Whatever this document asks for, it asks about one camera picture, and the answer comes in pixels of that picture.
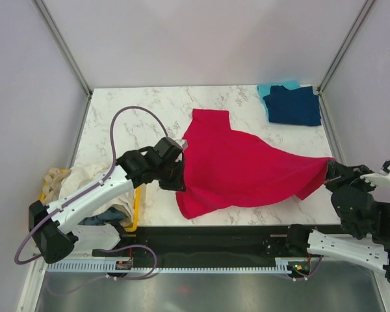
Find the aluminium frame post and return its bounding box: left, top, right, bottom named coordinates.
left=317, top=0, right=377, bottom=95
left=32, top=0, right=93, bottom=99

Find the navy blue folded t shirt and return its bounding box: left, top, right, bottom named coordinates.
left=265, top=84, right=322, bottom=127

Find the cream white t shirt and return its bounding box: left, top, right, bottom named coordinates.
left=42, top=162, right=138, bottom=228

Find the light blue folded t shirt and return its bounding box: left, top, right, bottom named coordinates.
left=256, top=79, right=313, bottom=120

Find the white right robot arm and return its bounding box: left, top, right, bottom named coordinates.
left=284, top=160, right=390, bottom=283

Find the right aluminium frame post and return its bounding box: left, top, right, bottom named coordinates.
left=317, top=0, right=377, bottom=95

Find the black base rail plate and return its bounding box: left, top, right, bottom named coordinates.
left=90, top=222, right=329, bottom=270

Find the left aluminium frame post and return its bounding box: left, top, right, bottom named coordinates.
left=32, top=0, right=93, bottom=99

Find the yellow plastic bin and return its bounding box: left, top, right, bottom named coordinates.
left=40, top=163, right=141, bottom=232

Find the magenta red t shirt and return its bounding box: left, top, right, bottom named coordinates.
left=176, top=109, right=331, bottom=219

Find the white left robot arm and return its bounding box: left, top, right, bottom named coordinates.
left=29, top=137, right=188, bottom=264

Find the white slotted cable duct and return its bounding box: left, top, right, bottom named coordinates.
left=46, top=258, right=312, bottom=274

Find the grey blue t shirt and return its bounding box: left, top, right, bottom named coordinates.
left=79, top=207, right=127, bottom=226

